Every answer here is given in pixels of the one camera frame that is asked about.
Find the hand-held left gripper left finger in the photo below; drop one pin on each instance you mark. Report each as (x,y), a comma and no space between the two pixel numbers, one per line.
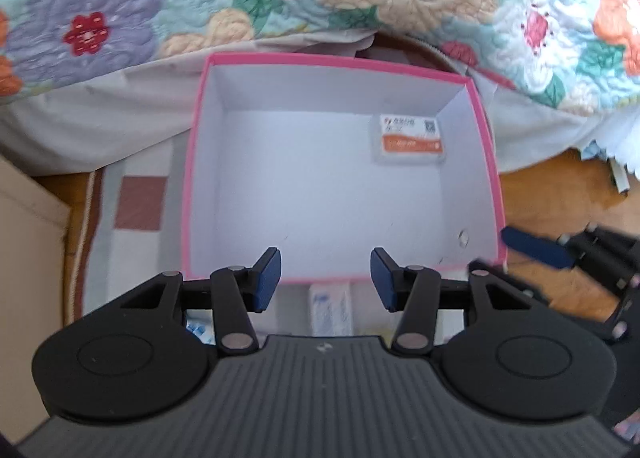
(267,283)

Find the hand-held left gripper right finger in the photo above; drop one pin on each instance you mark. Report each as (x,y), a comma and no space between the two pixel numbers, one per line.
(382,283)

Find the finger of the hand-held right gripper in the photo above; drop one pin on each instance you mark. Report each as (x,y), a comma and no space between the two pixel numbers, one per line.
(535,248)
(621,323)

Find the white packet with blue print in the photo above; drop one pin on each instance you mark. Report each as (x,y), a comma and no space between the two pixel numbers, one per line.
(197,330)

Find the pink cardboard box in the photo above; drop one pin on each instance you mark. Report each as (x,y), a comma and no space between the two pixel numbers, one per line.
(300,178)

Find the white tissue packet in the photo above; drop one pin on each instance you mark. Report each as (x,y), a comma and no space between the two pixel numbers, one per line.
(331,310)

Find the white zigzag-edged cloth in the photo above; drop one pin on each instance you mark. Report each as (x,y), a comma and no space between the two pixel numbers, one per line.
(620,153)

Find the orange and white card box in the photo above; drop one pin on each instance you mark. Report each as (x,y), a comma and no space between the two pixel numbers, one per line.
(409,140)

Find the checkered mat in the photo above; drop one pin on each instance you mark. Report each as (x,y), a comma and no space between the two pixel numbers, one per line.
(140,203)

